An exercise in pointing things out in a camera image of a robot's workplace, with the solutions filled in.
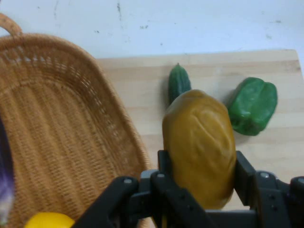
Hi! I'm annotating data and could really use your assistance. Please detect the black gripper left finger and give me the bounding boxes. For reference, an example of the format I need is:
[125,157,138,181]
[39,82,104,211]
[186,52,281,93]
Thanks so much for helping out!
[71,149,217,228]

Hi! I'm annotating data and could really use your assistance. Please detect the woven wicker basket with handles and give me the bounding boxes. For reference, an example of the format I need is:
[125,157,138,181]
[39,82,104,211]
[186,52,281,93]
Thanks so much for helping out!
[0,13,154,228]

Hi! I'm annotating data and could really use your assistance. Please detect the long dark green cucumber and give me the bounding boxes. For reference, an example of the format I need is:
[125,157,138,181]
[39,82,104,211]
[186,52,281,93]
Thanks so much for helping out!
[168,63,192,107]

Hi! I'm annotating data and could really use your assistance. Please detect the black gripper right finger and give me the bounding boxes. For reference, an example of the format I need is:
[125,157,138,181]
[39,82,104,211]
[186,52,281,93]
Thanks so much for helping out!
[234,150,304,228]

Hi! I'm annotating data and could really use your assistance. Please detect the purple toy eggplant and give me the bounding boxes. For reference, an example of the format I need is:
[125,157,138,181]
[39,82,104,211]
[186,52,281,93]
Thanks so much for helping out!
[0,115,15,225]

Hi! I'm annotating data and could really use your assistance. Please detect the light wooden cutting board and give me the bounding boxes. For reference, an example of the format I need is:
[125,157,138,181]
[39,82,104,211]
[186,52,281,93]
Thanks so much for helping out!
[96,49,304,212]

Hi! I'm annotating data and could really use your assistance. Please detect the yellow toy bell pepper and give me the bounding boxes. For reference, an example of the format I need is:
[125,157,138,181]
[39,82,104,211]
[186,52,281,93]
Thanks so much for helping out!
[23,211,76,228]

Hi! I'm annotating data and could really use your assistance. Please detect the green toy bell pepper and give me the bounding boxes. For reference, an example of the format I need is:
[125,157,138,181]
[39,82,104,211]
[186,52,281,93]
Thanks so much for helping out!
[227,76,278,137]

